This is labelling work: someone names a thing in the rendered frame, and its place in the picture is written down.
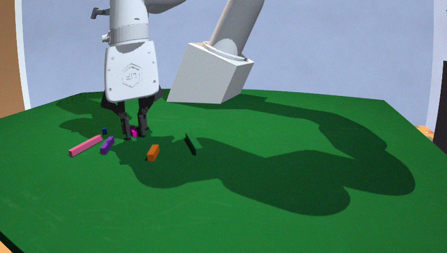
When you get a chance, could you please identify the green rod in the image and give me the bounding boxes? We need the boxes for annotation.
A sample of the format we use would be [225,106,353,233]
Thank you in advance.
[186,132,203,155]

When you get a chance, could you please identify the orange rod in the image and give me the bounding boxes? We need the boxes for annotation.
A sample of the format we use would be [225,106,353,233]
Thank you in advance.
[147,144,159,161]

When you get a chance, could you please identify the purple rod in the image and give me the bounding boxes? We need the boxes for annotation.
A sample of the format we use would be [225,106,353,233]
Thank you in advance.
[100,137,114,154]

